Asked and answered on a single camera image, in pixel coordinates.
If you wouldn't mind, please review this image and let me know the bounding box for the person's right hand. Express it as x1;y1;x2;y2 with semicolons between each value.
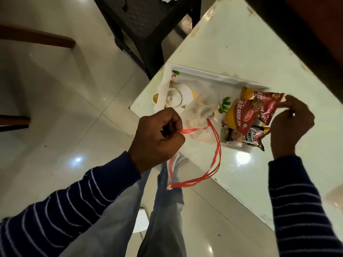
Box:
270;95;315;160

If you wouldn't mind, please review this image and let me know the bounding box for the person's left hand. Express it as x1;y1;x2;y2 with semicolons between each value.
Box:
128;107;186;174

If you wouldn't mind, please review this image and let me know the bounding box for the salted peanuts packet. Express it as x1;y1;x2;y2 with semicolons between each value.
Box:
221;125;271;152

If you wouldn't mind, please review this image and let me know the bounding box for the clear bag with red zip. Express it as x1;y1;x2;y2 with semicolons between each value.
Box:
166;88;222;190

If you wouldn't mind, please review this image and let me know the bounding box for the white floral tray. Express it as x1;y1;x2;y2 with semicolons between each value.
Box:
154;62;270;153

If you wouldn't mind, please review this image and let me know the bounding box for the person's right forearm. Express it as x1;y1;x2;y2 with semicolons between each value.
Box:
268;155;343;257

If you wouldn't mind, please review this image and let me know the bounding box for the person's left forearm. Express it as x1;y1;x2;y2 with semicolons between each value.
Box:
0;151;142;257

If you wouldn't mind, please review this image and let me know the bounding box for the person's right leg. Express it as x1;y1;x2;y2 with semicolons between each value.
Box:
136;152;188;257

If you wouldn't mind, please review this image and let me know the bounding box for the person's leg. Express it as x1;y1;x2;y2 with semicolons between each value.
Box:
59;168;150;257
136;152;188;257

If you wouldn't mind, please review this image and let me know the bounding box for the person's left leg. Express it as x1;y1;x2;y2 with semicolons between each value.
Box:
59;168;150;257

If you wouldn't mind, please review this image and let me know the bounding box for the white object on floor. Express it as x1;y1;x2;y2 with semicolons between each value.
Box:
133;208;149;234

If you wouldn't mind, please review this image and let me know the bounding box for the red sofa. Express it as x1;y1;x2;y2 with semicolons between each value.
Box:
242;0;343;105

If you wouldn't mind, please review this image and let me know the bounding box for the dark plastic stool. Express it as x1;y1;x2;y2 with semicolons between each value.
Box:
92;0;202;79

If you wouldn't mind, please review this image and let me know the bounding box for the wooden armchair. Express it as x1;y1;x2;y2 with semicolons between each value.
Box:
0;24;76;131

